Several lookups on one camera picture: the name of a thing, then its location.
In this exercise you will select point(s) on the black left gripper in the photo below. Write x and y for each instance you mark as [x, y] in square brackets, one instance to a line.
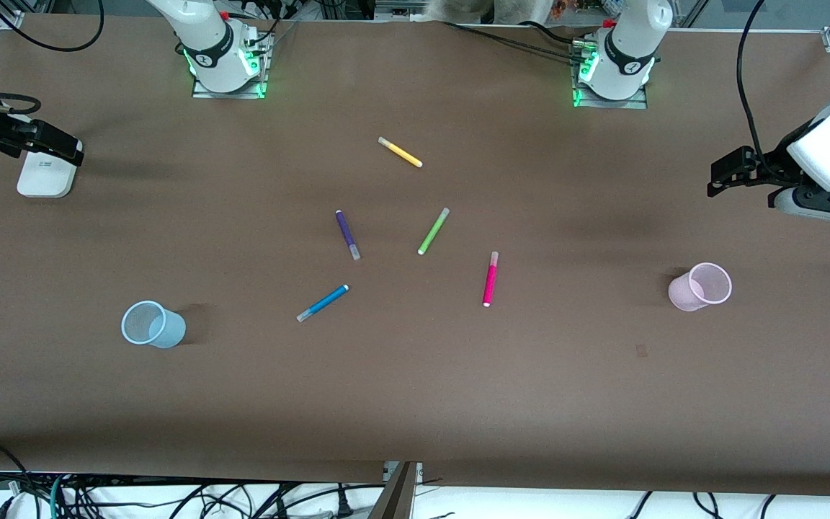
[776, 166]

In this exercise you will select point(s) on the pink marker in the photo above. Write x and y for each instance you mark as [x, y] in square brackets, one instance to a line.
[491, 281]

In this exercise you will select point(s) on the blue marker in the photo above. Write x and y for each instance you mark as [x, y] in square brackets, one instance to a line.
[323, 303]

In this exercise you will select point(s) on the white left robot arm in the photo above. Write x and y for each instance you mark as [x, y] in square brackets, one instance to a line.
[627, 50]

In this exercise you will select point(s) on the white desk lamp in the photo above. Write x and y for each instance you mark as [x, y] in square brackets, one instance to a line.
[44, 180]

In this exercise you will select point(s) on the translucent pink cup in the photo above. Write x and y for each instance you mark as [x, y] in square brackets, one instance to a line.
[685, 294]

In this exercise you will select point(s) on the translucent blue cup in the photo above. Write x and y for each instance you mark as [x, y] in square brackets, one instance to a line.
[166, 333]

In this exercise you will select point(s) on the colourful printed package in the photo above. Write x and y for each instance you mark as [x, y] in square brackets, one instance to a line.
[577, 7]

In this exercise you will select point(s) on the grey brown fuzzy hair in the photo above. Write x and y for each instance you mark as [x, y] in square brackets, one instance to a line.
[487, 10]

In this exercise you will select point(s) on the green marker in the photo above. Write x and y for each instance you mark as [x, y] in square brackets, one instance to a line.
[433, 231]

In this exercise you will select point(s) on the purple marker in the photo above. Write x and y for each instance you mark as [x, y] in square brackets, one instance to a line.
[346, 232]

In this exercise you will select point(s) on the yellow marker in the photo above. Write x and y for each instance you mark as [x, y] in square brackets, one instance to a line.
[400, 152]

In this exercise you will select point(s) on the brown table mat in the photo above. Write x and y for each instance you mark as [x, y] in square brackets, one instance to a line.
[415, 396]

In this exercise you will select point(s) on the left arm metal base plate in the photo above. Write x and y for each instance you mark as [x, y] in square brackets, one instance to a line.
[638, 105]

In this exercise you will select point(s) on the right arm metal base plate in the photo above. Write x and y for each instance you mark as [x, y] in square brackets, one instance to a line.
[242, 93]

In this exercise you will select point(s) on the aluminium frame rail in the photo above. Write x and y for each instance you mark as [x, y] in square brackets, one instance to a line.
[400, 9]

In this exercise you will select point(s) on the table leg post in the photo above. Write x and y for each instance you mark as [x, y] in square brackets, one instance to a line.
[397, 497]

